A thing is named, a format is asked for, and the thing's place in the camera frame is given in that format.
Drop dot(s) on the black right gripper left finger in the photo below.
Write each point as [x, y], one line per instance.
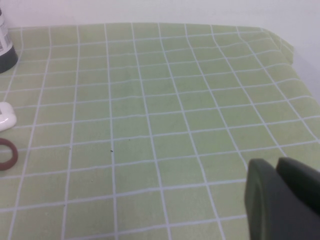
[275, 212]

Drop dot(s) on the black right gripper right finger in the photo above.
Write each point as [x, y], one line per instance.
[302, 182]

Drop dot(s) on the green checked tablecloth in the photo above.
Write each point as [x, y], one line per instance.
[160, 125]

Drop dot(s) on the white earbuds case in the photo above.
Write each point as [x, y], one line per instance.
[7, 120]

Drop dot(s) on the black mesh pen holder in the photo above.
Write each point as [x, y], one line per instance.
[7, 60]

